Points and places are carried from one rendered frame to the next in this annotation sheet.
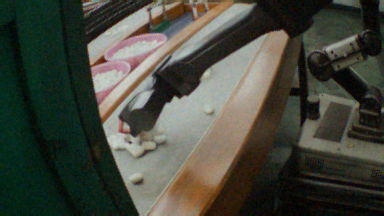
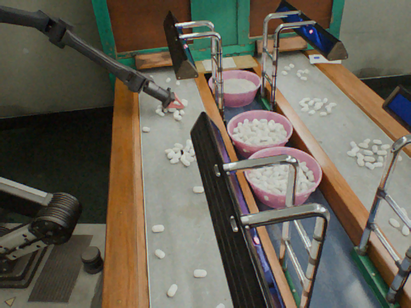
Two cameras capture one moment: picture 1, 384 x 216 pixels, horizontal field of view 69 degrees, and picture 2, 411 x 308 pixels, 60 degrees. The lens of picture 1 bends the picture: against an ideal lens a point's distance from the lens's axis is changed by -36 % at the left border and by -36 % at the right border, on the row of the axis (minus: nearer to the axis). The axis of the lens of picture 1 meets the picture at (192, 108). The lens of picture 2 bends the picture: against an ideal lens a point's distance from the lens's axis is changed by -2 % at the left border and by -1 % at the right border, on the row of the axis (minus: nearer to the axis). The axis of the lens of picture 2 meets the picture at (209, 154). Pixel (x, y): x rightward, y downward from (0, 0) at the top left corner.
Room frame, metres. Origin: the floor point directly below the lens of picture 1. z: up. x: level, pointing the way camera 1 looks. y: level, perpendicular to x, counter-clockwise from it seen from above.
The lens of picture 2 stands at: (2.15, -0.59, 1.59)
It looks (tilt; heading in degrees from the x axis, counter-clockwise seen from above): 37 degrees down; 144
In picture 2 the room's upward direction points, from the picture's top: 4 degrees counter-clockwise
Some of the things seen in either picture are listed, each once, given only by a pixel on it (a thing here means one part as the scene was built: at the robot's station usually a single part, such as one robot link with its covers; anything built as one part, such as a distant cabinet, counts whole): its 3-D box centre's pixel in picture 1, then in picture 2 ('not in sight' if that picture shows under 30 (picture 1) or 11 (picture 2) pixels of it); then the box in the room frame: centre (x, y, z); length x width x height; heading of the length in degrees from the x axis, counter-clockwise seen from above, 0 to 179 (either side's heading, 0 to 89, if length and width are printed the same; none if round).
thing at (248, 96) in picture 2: not in sight; (234, 89); (0.87, 0.51, 0.72); 0.27 x 0.27 x 0.10
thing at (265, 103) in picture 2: not in sight; (285, 66); (1.12, 0.61, 0.90); 0.20 x 0.19 x 0.45; 152
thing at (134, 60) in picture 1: (135, 55); (281, 179); (1.51, 0.18, 0.72); 0.27 x 0.27 x 0.10
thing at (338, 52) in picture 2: not in sight; (306, 25); (1.16, 0.68, 1.08); 0.62 x 0.08 x 0.07; 152
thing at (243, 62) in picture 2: not in sight; (225, 64); (0.68, 0.62, 0.77); 0.33 x 0.15 x 0.01; 62
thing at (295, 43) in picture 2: not in sight; (281, 44); (0.79, 0.94, 0.83); 0.30 x 0.06 x 0.07; 62
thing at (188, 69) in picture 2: (99, 18); (177, 39); (0.90, 0.19, 1.08); 0.62 x 0.08 x 0.07; 152
